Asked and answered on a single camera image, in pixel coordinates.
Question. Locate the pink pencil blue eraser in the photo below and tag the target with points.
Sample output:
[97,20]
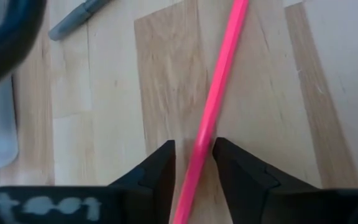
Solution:
[216,93]

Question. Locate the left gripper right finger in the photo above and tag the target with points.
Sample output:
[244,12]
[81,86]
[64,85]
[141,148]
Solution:
[275,202]

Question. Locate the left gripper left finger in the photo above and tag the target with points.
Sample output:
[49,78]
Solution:
[104,205]

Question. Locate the grey marker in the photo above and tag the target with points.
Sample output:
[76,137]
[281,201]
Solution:
[73,18]

